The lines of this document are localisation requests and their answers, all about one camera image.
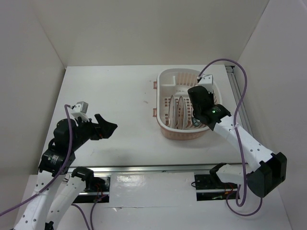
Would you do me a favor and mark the aluminium right side rail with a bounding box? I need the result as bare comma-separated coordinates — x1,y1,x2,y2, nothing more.
225,66,253,135

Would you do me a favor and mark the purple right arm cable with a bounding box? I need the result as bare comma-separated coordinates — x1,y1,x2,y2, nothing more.
199,58,263,216

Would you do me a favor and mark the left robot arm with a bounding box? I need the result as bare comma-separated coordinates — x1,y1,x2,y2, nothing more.
14,114,118,230

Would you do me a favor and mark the plate with green rim band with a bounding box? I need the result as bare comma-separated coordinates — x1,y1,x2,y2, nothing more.
191,117,202,127

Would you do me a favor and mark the aluminium rail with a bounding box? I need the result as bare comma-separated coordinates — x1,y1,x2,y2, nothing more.
67,162,250,175
225,66,253,135

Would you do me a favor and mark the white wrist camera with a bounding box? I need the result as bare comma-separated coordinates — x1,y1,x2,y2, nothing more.
71,101,90,122
197,74,213,93

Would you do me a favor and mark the aluminium front rail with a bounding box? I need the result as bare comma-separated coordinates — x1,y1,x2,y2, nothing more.
67,162,250,175

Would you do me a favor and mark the white and pink dish rack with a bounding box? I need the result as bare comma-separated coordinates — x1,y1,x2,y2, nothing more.
153,68,209,140

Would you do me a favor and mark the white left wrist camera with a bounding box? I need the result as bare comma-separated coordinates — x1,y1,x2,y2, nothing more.
71,101,90,122

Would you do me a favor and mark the plate with red characters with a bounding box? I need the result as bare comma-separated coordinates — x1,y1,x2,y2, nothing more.
168,95,177,128

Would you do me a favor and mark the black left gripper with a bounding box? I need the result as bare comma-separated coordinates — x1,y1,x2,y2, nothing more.
70,113,117,150

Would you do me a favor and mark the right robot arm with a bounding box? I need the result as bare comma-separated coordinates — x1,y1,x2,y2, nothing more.
188,86,287,198

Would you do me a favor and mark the plate with orange sunburst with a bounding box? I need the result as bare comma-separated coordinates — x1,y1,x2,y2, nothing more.
177,96,185,129

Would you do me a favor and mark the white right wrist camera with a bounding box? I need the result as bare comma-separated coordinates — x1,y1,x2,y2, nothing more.
197,74,213,93

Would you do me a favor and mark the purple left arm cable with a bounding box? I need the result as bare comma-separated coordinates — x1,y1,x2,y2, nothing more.
0,104,74,216

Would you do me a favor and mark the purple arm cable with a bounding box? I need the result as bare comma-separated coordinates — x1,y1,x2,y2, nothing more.
199,58,263,216
0,104,74,216

